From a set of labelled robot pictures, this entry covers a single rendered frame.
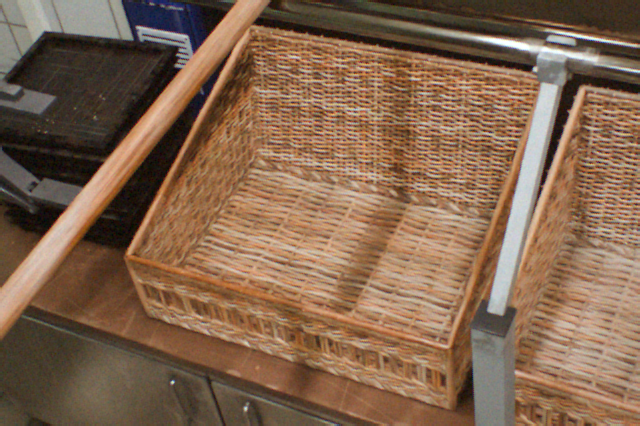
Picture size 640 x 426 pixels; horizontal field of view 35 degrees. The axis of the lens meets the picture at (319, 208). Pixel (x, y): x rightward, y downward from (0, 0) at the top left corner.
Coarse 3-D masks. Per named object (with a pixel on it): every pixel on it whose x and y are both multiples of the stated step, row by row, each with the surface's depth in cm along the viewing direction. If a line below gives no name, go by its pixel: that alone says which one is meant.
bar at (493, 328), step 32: (192, 0) 132; (224, 0) 129; (288, 0) 126; (352, 32) 123; (384, 32) 121; (416, 32) 119; (448, 32) 117; (480, 32) 116; (544, 64) 112; (576, 64) 112; (608, 64) 110; (544, 96) 114; (544, 128) 114; (544, 160) 116; (512, 224) 115; (512, 256) 115; (512, 288) 116; (480, 320) 115; (512, 320) 115; (480, 352) 118; (512, 352) 120; (480, 384) 122; (512, 384) 124; (480, 416) 127; (512, 416) 129
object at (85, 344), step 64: (320, 192) 187; (448, 192) 183; (0, 256) 187; (64, 320) 175; (128, 320) 172; (0, 384) 214; (64, 384) 198; (128, 384) 184; (192, 384) 172; (256, 384) 160; (320, 384) 157
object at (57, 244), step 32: (256, 0) 122; (224, 32) 118; (192, 64) 114; (160, 96) 111; (192, 96) 113; (160, 128) 109; (128, 160) 105; (96, 192) 102; (64, 224) 99; (32, 256) 97; (64, 256) 98; (32, 288) 95; (0, 320) 92
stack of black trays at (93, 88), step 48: (48, 48) 188; (96, 48) 186; (144, 48) 183; (96, 96) 176; (144, 96) 173; (0, 144) 172; (48, 144) 168; (96, 144) 165; (144, 192) 180; (96, 240) 185
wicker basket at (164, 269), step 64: (256, 64) 183; (320, 64) 177; (384, 64) 171; (448, 64) 166; (192, 128) 171; (256, 128) 190; (320, 128) 184; (384, 128) 178; (448, 128) 171; (512, 128) 166; (192, 192) 175; (256, 192) 189; (384, 192) 184; (512, 192) 153; (128, 256) 161; (192, 256) 179; (256, 256) 177; (320, 256) 175; (384, 256) 173; (448, 256) 171; (192, 320) 167; (256, 320) 157; (320, 320) 150; (384, 320) 163; (448, 320) 161; (384, 384) 154; (448, 384) 146
